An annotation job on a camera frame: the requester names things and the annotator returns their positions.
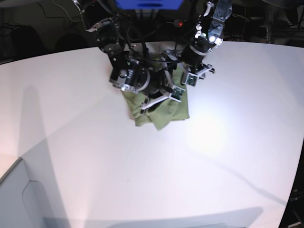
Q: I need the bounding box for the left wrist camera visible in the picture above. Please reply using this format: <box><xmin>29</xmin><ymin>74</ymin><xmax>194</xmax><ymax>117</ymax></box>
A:
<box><xmin>183</xmin><ymin>72</ymin><xmax>199</xmax><ymax>87</ymax></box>

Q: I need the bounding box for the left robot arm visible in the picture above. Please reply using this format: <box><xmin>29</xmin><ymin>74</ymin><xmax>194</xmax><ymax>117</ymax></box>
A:
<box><xmin>176</xmin><ymin>0</ymin><xmax>232</xmax><ymax>86</ymax></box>

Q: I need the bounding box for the green T-shirt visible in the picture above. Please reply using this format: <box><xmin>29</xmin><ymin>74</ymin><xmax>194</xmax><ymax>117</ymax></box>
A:
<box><xmin>121</xmin><ymin>42</ymin><xmax>190</xmax><ymax>131</ymax></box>

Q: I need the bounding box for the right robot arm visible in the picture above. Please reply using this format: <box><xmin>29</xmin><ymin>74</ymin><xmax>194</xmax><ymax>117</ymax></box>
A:
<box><xmin>73</xmin><ymin>0</ymin><xmax>175</xmax><ymax>113</ymax></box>

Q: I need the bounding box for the white power strip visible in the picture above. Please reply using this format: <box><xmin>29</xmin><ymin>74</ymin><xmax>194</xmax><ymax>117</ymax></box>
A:
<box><xmin>173</xmin><ymin>19</ymin><xmax>189</xmax><ymax>28</ymax></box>

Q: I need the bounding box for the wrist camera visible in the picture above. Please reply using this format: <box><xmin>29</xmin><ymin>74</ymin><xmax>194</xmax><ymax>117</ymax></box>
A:
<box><xmin>169</xmin><ymin>85</ymin><xmax>186</xmax><ymax>103</ymax></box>
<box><xmin>183</xmin><ymin>72</ymin><xmax>199</xmax><ymax>87</ymax></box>

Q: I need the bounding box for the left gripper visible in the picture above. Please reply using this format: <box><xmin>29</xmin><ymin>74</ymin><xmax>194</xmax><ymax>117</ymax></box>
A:
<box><xmin>165</xmin><ymin>39</ymin><xmax>215</xmax><ymax>85</ymax></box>

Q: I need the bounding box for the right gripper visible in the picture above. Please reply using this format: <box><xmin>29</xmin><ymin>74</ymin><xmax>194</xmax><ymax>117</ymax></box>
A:
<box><xmin>109</xmin><ymin>56</ymin><xmax>175</xmax><ymax>114</ymax></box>

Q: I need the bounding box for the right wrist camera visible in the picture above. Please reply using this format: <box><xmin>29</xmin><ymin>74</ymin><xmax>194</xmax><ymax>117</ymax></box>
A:
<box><xmin>169</xmin><ymin>85</ymin><xmax>186</xmax><ymax>103</ymax></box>

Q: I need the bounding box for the blue box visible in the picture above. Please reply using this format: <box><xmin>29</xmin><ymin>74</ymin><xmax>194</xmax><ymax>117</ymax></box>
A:
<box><xmin>115</xmin><ymin>0</ymin><xmax>183</xmax><ymax>10</ymax></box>

